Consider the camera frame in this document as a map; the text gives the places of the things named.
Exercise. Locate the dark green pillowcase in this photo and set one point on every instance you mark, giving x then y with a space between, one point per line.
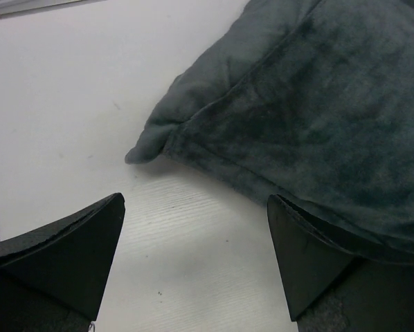
312 101

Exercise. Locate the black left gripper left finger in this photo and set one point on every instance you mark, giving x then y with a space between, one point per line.
53 278

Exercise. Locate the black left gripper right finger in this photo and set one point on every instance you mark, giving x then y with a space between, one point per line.
336 281

